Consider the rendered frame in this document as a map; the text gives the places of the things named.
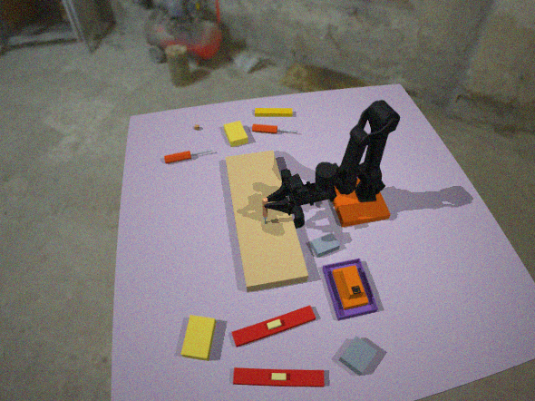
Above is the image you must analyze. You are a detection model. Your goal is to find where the tan wooden panel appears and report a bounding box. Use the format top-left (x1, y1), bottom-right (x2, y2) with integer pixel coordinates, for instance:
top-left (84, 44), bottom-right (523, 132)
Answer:
top-left (225, 151), bottom-right (308, 293)

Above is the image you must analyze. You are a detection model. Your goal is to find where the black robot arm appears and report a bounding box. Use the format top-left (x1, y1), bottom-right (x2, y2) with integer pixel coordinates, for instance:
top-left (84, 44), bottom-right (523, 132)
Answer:
top-left (288, 101), bottom-right (400, 202)

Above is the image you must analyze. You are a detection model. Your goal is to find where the purple rectangular tray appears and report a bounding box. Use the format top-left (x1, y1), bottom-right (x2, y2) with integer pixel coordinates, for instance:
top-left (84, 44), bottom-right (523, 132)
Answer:
top-left (323, 259), bottom-right (378, 321)

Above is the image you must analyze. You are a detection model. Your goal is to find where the red flat bar with yellow centre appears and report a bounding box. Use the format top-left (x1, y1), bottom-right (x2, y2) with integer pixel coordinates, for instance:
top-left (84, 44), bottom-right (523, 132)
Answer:
top-left (233, 368), bottom-right (325, 387)
top-left (232, 305), bottom-right (316, 347)

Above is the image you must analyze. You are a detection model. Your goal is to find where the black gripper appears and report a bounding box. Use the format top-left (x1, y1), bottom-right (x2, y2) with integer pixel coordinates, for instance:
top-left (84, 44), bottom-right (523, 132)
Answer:
top-left (264, 169), bottom-right (317, 229)

